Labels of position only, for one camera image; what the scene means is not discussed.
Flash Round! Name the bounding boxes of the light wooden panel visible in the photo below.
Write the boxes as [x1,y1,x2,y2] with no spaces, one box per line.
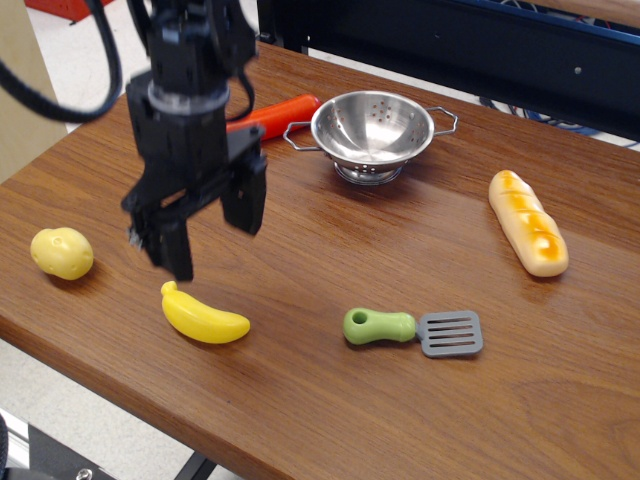
[1,1,67,181]

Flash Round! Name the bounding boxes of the steel colander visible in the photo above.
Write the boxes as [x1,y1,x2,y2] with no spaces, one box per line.
[283,91,459,186]

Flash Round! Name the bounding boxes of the red toy hot dog sausage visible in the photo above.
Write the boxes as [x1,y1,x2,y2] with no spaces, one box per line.
[226,94,322,140]

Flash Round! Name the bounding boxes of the green handled grey toy spatula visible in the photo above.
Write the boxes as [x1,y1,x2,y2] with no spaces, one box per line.
[343,308,484,359]

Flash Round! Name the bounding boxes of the yellow toy potato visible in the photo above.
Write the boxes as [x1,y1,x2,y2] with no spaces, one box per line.
[30,227,94,281]

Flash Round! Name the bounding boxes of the red box on floor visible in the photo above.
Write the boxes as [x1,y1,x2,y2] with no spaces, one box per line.
[24,0,94,22]

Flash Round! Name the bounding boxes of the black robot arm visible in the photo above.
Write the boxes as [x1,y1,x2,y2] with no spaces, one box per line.
[122,1,266,281]

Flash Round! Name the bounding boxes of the toy bread loaf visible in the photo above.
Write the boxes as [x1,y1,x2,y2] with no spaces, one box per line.
[489,170,569,278]

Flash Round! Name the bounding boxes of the black metal table stand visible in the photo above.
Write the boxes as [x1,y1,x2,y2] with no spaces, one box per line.
[0,414,219,480]

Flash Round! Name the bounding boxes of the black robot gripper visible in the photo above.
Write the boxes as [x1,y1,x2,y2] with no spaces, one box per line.
[122,73,266,281]

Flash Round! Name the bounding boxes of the dark blue metal frame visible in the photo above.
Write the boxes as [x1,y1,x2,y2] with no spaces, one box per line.
[257,1,639,139]

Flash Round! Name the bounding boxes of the yellow toy banana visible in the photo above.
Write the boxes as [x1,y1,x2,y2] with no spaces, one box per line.
[161,281,251,344]

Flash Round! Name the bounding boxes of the black braided cable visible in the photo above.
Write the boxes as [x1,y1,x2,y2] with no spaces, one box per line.
[0,0,124,124]

